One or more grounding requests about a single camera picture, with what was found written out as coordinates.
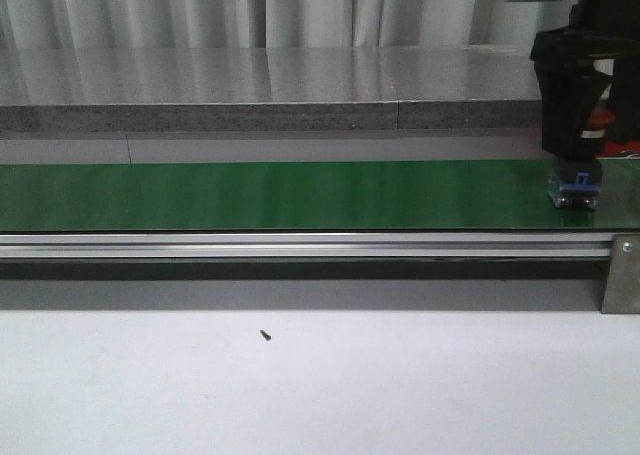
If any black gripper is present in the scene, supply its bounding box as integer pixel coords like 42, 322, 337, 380
530, 0, 639, 162

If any red plastic tray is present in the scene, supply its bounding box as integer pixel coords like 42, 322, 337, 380
598, 140, 640, 158

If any green conveyor belt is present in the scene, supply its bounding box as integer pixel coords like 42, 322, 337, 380
1, 159, 639, 232

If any grey pleated curtain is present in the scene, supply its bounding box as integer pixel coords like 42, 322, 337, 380
1, 0, 572, 50

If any metal conveyor support bracket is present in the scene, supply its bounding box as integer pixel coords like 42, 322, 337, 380
601, 234, 640, 315

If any aluminium conveyor side rail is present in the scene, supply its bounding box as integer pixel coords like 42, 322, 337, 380
1, 231, 615, 260

